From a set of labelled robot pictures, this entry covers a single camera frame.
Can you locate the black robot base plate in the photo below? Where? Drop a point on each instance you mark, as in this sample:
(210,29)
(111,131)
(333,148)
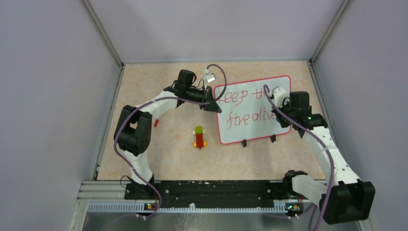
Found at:
(213,193)

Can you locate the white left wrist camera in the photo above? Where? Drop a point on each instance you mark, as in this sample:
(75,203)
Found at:
(209,78)

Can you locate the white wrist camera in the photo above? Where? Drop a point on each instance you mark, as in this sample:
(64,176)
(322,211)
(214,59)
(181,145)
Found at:
(279,94)
(209,78)

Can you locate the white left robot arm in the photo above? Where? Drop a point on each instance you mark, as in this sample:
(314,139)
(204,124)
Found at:
(133,132)

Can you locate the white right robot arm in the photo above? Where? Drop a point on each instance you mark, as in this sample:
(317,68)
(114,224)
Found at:
(345,197)

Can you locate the pink framed whiteboard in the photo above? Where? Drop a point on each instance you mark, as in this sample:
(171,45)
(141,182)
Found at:
(247,113)

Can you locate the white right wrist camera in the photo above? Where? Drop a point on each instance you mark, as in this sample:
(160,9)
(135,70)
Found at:
(279,94)

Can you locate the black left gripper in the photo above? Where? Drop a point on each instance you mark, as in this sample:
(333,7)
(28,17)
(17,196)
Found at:
(208,97)

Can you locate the red toy brick car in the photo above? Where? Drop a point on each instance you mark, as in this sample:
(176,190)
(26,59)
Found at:
(199,133)

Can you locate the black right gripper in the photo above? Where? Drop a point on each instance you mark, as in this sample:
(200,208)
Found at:
(283,123)

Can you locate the white cable duct strip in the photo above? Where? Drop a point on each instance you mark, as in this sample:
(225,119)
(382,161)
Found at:
(139,207)

